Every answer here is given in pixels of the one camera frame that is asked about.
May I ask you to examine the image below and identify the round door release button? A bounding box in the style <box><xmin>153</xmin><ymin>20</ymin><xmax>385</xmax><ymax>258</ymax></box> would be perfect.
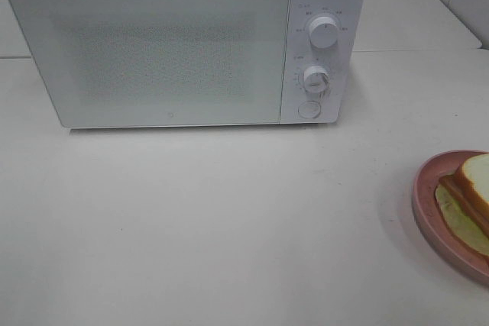
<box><xmin>298</xmin><ymin>101</ymin><xmax>321</xmax><ymax>119</ymax></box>

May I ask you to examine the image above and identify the pink round plate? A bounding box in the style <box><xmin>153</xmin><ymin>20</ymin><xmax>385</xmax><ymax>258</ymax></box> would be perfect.
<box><xmin>412</xmin><ymin>150</ymin><xmax>488</xmax><ymax>286</ymax></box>

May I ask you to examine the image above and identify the green lettuce leaf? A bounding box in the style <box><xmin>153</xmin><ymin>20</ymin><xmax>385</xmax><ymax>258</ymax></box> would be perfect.
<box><xmin>435</xmin><ymin>184</ymin><xmax>488</xmax><ymax>257</ymax></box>

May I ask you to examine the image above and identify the white microwave door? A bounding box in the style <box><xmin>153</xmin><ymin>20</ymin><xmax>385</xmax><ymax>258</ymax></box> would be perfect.
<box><xmin>9</xmin><ymin>0</ymin><xmax>289</xmax><ymax>128</ymax></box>

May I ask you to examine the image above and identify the lower white timer knob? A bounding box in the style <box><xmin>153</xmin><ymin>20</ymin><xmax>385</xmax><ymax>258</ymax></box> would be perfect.
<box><xmin>303</xmin><ymin>66</ymin><xmax>329</xmax><ymax>94</ymax></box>

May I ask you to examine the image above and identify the white bread slice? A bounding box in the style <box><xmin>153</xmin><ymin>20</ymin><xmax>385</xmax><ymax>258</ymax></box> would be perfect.
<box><xmin>454</xmin><ymin>153</ymin><xmax>488</xmax><ymax>220</ymax></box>

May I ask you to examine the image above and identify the upper white power knob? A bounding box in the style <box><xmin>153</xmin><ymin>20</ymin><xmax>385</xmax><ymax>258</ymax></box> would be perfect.
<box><xmin>308</xmin><ymin>15</ymin><xmax>338</xmax><ymax>49</ymax></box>

